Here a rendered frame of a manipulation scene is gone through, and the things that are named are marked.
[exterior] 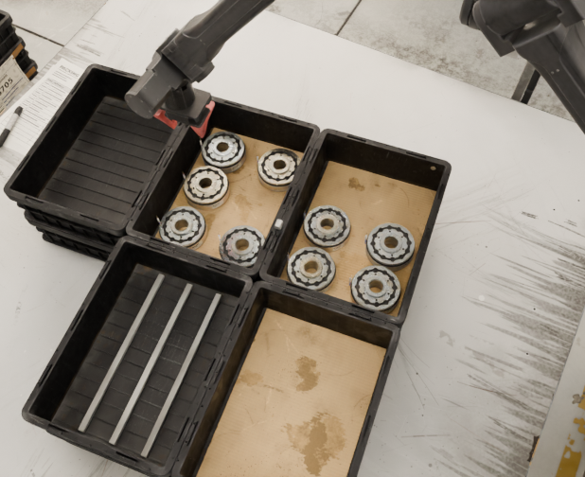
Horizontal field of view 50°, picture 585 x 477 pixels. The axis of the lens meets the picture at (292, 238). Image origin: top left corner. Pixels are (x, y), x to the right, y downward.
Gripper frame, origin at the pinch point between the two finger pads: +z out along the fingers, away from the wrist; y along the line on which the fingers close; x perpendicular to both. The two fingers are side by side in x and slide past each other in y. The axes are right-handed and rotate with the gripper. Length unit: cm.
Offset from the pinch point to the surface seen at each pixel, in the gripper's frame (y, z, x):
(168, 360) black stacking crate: 10.3, 23.1, -39.3
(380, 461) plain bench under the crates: 57, 36, -40
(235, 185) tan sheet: 5.7, 23.5, 3.8
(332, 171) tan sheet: 25.5, 23.6, 15.6
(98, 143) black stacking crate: -30.9, 23.8, 3.2
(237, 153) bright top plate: 3.4, 20.8, 10.6
